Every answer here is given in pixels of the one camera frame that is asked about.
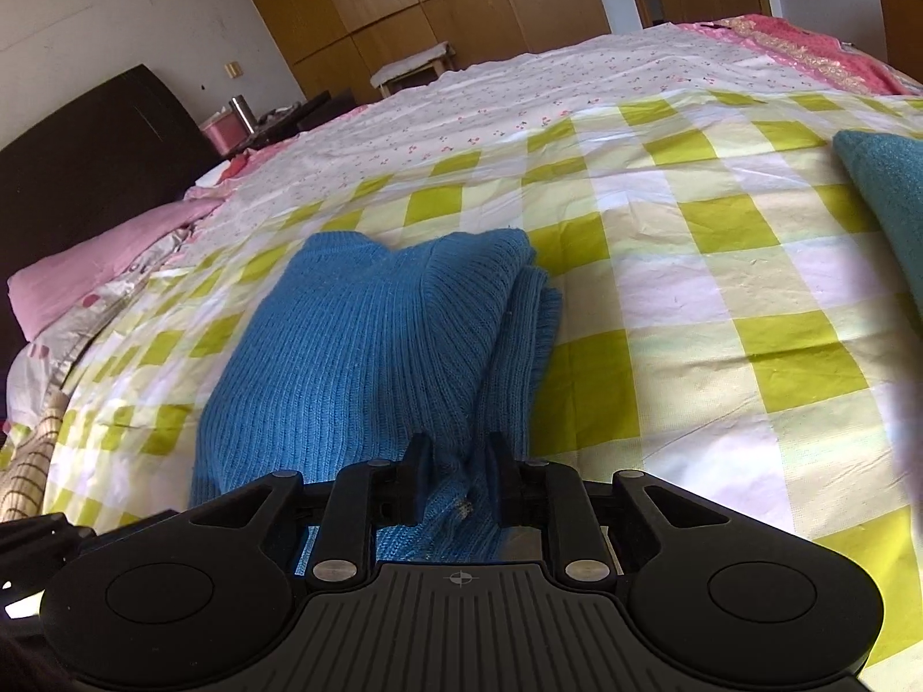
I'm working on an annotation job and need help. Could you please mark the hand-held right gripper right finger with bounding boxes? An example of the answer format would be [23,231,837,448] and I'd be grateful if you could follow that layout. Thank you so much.
[486,434,729,587]

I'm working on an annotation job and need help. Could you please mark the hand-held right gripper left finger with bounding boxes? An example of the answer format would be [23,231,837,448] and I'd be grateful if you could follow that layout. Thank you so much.
[189,434,434,588]

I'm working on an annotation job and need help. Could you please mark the blue knit sweater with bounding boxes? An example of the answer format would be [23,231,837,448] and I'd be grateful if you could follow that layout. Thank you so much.
[189,227,565,563]

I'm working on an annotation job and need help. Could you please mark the beige grid-patterned cloth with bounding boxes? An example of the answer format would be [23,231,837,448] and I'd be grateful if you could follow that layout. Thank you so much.
[0,404,69,524]

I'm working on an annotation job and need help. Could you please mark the white pink-printed pillow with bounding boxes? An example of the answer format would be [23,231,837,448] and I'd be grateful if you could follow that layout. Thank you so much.
[0,223,199,441]

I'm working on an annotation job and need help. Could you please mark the pink pillow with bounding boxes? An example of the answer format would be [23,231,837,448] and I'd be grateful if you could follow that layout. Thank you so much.
[6,198,224,340]

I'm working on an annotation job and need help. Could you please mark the green checkered bed sheet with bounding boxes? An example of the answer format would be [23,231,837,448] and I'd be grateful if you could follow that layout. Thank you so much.
[0,90,923,673]

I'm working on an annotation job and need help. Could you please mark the white floral bed sheet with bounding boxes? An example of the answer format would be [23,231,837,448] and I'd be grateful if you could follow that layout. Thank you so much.
[183,20,787,210]

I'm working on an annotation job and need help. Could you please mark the dark nightstand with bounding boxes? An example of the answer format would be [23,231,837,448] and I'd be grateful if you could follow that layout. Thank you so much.
[249,90,356,145]

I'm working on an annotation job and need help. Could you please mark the dark wooden headboard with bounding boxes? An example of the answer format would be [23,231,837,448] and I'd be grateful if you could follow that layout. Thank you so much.
[0,63,221,390]

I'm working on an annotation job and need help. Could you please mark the pink tissue box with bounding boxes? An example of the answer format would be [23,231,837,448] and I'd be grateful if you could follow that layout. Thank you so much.
[200,110,242,156]

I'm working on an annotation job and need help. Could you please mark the wooden stool with cushion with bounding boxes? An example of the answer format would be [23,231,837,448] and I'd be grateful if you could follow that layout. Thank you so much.
[370,39,461,98]

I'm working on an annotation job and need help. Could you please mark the teal cloth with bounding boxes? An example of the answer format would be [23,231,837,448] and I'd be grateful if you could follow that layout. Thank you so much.
[832,128,923,336]

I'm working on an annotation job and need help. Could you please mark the pink embroidered blanket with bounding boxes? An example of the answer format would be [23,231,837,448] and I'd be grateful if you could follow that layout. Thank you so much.
[674,13,923,96]

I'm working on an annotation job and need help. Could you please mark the wooden cabinet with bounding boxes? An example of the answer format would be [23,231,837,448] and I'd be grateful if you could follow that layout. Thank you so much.
[871,0,923,84]

